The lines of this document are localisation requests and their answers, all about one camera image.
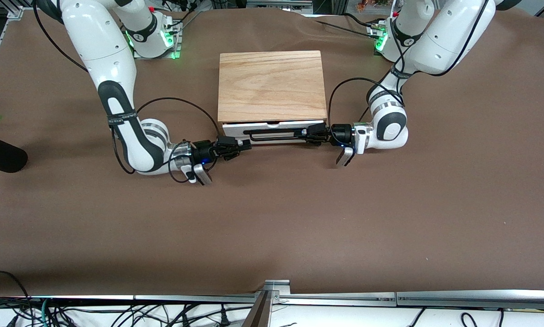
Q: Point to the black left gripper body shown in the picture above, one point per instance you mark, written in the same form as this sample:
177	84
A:
341	134

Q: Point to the aluminium corner bracket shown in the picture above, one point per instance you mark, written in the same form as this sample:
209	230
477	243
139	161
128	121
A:
276	287

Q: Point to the wooden drawer cabinet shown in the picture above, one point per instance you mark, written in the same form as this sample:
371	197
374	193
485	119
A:
272	81

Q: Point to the orange background item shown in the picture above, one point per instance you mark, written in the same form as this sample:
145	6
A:
374	4

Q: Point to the aluminium background frame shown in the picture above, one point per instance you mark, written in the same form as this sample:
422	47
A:
281	3

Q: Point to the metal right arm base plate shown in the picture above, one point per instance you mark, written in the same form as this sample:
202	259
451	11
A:
177	45

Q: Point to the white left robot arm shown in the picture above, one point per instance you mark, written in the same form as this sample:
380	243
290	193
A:
444	41

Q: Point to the long aluminium frame rail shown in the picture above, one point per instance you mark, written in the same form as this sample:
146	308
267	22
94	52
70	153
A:
481	299

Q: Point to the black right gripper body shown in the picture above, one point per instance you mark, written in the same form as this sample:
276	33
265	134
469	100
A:
203	150

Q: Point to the aluminium upright post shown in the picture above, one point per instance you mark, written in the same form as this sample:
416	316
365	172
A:
259	313

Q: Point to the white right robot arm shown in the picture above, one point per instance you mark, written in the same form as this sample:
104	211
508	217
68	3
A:
103	41

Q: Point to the wooden drawer with white front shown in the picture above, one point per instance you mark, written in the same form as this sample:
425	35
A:
231	129

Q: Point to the slanted aluminium frame bar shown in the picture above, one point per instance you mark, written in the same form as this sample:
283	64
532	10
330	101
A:
15	12

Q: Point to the brown table cover sheet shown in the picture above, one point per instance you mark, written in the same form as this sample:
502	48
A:
272	227

